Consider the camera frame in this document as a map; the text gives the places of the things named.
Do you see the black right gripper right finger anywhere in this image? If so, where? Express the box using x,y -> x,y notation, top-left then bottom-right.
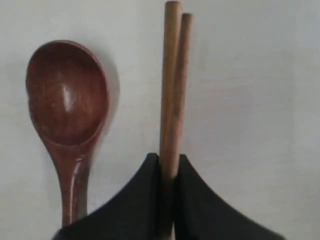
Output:
173,154 -> 284,240

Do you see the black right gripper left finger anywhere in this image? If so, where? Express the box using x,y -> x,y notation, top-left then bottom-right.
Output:
53,153 -> 160,240

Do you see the brown wooden spoon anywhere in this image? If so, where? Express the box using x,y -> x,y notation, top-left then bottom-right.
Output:
25,40 -> 110,226

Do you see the wooden chopstick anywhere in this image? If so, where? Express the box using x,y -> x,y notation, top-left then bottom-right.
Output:
159,1 -> 182,179
172,13 -> 193,158

